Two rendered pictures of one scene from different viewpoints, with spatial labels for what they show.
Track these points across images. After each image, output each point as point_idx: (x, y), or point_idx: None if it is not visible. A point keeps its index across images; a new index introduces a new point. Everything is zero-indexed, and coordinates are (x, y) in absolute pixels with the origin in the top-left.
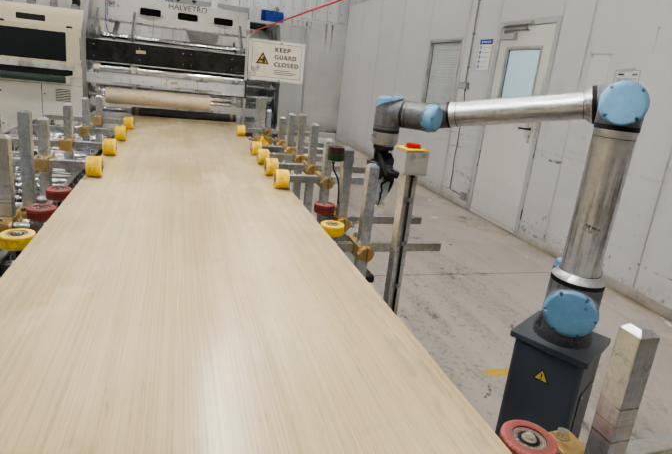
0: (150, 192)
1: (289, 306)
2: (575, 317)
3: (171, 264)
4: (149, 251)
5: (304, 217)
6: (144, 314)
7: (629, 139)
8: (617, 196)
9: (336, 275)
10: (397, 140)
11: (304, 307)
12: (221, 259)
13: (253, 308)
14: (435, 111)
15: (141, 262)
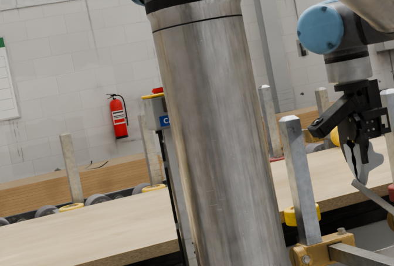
0: (319, 163)
1: (42, 252)
2: None
3: (118, 216)
4: (143, 207)
5: (318, 198)
6: (27, 235)
7: (152, 30)
8: (180, 160)
9: (119, 246)
10: (346, 72)
11: (40, 255)
12: (138, 219)
13: (37, 247)
14: (301, 19)
15: (118, 212)
